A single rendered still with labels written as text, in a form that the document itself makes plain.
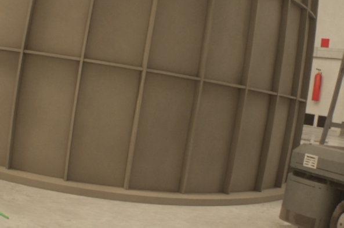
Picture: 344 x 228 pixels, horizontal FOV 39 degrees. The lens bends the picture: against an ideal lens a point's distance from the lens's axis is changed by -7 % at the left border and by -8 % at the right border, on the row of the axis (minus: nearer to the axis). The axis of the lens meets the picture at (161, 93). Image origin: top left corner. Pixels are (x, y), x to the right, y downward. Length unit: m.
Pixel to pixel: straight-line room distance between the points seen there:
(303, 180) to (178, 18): 0.65
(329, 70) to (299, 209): 9.02
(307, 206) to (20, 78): 0.94
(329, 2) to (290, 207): 9.39
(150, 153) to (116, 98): 0.20
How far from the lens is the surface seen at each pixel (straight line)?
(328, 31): 10.59
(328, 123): 3.05
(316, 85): 10.33
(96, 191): 1.54
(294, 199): 1.46
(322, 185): 1.39
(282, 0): 1.99
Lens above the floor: 0.35
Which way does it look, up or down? level
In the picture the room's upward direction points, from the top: 9 degrees clockwise
